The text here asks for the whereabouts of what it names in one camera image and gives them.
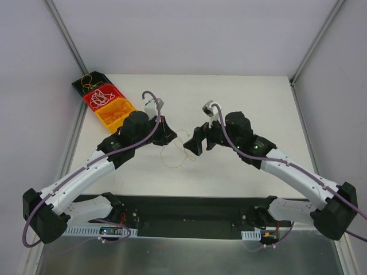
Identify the right aluminium frame post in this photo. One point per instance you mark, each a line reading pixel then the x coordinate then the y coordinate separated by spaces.
pixel 331 17

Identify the black bin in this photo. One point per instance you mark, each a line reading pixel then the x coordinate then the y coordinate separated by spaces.
pixel 89 82

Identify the left cable duct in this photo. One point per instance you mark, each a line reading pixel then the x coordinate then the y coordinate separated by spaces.
pixel 100 231

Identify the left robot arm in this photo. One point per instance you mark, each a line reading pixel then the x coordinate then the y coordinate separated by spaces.
pixel 51 211

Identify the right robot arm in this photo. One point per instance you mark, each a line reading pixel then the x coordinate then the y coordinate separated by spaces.
pixel 329 207

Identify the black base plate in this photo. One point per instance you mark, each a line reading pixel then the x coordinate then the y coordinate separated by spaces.
pixel 190 217

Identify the left aluminium frame post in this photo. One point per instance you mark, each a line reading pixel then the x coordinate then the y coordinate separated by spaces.
pixel 59 22

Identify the cable duct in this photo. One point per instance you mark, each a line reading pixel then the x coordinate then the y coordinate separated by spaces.
pixel 100 231
pixel 259 235

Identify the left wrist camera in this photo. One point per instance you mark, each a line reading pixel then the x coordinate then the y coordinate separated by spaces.
pixel 151 107

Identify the aluminium frame post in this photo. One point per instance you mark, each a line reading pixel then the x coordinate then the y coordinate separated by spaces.
pixel 59 22
pixel 331 17

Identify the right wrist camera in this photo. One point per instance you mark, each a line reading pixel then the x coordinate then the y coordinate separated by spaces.
pixel 211 111

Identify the right cable duct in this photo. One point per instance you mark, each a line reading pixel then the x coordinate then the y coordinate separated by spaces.
pixel 259 235

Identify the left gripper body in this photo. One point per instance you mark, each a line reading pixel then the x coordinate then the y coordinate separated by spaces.
pixel 161 133

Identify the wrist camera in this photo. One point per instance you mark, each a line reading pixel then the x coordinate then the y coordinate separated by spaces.
pixel 151 107
pixel 211 111

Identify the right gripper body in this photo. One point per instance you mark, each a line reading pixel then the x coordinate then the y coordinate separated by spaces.
pixel 206 137

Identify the yellow bin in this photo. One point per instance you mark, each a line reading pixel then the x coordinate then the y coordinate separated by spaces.
pixel 113 114

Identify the red bin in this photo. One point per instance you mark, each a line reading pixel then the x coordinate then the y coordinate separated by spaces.
pixel 102 96

